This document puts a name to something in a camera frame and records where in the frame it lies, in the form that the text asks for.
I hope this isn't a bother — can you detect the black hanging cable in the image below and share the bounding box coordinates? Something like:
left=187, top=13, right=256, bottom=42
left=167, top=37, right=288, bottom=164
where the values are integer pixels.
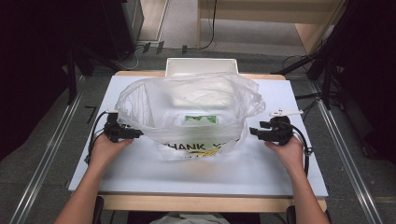
left=200, top=0, right=219, bottom=51

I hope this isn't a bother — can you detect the black tripod stand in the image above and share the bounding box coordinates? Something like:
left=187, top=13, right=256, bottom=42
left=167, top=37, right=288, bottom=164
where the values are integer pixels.
left=272, top=31, right=347, bottom=110

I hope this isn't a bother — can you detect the light wooden desk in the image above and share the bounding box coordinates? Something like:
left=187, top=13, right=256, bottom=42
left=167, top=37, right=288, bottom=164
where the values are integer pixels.
left=195, top=0, right=347, bottom=54

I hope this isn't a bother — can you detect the person's left hand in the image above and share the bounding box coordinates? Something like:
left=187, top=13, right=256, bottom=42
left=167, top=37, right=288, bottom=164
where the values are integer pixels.
left=88, top=133, right=134, bottom=172

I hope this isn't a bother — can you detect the green snack packet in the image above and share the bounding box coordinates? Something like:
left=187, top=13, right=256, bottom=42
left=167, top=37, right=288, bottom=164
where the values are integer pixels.
left=184, top=114, right=219, bottom=127

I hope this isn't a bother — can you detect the white plastic tray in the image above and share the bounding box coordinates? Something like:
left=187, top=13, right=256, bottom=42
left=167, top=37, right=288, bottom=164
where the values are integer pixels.
left=164, top=57, right=240, bottom=77

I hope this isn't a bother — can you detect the person's grey clothing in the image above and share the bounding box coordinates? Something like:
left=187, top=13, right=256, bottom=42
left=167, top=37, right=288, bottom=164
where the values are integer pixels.
left=148, top=212, right=232, bottom=224

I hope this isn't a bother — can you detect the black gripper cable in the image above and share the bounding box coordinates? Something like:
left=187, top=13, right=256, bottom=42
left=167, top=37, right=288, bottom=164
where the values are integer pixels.
left=84, top=110, right=109, bottom=165
left=290, top=123, right=314, bottom=178

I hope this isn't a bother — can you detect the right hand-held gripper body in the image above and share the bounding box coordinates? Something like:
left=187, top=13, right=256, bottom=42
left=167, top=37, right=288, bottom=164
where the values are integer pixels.
left=264, top=108, right=304, bottom=147

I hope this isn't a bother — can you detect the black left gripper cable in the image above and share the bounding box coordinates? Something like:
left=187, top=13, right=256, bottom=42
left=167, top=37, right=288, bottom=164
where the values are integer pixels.
left=84, top=110, right=109, bottom=165

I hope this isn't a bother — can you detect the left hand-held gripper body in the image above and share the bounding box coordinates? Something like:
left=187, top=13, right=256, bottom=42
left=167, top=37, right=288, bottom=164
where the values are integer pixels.
left=104, top=108, right=129, bottom=144

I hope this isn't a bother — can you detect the translucent plastic bag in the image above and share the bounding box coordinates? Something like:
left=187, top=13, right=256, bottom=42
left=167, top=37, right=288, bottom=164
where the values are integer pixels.
left=114, top=72, right=266, bottom=161

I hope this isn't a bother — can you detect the dark cabinet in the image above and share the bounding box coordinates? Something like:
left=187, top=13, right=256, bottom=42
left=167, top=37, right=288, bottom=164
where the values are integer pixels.
left=101, top=0, right=145, bottom=62

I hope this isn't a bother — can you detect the person's right hand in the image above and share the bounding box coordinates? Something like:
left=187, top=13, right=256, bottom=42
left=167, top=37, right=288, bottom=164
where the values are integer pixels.
left=264, top=135, right=305, bottom=173

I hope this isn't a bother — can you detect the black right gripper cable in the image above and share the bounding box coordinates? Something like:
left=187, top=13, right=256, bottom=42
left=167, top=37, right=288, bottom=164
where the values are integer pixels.
left=290, top=123, right=314, bottom=178

